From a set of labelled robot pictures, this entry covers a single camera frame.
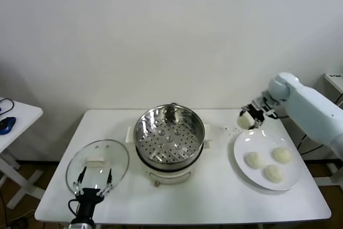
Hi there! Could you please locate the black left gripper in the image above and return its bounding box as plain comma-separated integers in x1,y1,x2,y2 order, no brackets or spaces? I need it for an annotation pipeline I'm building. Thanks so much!
72,166,113,218

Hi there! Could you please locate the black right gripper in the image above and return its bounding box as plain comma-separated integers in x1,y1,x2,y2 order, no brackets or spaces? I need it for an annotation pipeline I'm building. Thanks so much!
240,102,266,130

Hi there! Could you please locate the white steamed baozi bun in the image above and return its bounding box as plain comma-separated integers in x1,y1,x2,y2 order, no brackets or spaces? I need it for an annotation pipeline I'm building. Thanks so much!
263,164,285,183
272,147,293,164
237,113,255,130
245,151,266,169

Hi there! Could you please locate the perforated steel steamer basket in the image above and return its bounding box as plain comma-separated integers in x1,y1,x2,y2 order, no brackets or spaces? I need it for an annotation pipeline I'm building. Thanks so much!
133,105,206,166

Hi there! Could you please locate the glass pot lid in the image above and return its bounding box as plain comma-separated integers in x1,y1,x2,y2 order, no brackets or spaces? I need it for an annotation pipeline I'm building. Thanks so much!
66,139,131,196

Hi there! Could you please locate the white oval plate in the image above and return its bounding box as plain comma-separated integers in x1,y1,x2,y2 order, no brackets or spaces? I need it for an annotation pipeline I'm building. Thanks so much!
229,129,305,193

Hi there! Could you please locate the white side table with label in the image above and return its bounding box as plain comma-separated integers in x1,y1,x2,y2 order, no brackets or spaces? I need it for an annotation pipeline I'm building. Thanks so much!
313,73,343,187

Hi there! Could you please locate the white side table with mouse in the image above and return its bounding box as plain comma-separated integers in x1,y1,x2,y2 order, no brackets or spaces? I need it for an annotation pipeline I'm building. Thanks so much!
0,97,45,210

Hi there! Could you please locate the blue computer mouse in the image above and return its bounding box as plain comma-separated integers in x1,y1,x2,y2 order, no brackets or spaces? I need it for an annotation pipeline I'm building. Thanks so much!
0,116,17,135

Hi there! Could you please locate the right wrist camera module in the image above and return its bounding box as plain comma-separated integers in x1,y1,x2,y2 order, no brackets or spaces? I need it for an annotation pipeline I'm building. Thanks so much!
254,96,279,119

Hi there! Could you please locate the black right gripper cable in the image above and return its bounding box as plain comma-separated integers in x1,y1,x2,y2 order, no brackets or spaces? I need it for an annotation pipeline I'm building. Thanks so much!
267,109,292,120

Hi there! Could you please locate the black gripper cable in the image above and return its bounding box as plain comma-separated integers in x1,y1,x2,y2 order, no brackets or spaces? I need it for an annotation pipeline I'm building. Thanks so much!
68,198,80,216
267,109,292,120

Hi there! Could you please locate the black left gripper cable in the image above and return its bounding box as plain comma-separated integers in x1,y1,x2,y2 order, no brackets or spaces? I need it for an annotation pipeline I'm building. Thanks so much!
68,198,80,216

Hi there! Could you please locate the black power adapter cable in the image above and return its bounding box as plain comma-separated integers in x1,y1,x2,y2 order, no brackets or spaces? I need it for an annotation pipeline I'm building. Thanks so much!
296,132,326,157

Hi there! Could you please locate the black mouse cable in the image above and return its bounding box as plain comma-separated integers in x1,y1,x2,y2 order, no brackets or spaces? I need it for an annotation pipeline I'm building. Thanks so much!
0,98,16,116

